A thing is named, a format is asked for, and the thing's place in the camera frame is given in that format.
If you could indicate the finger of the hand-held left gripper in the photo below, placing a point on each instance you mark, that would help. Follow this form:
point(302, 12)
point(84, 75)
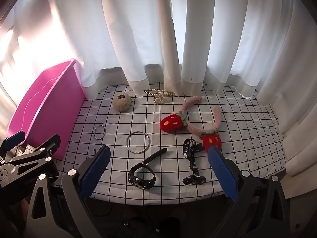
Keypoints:
point(50, 144)
point(14, 139)

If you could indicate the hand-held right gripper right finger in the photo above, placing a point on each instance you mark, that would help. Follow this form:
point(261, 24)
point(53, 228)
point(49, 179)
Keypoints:
point(223, 174)

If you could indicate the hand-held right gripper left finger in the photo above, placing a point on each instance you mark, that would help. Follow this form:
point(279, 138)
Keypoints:
point(95, 172)

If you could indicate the large silver bangle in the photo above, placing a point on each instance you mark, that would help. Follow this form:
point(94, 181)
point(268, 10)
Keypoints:
point(126, 142)

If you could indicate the pink plastic bin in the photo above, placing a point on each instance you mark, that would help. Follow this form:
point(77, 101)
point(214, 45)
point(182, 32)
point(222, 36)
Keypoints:
point(49, 99)

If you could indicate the black wristwatch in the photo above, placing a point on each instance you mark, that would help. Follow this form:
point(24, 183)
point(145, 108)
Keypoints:
point(158, 153)

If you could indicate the pink strawberry plush headband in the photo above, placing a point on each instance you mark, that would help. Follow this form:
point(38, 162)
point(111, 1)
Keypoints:
point(171, 123)

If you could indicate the gold pearl hair claw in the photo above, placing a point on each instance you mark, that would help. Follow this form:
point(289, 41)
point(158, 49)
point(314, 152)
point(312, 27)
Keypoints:
point(158, 96)

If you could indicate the black white checkered tablecloth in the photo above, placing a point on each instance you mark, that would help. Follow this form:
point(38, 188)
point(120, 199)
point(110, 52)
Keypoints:
point(173, 178)

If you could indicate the cream curtain panel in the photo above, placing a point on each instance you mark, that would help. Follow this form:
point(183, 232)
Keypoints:
point(171, 54)

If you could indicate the white sheer curtain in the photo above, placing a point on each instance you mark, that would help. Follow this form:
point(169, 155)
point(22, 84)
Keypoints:
point(123, 29)

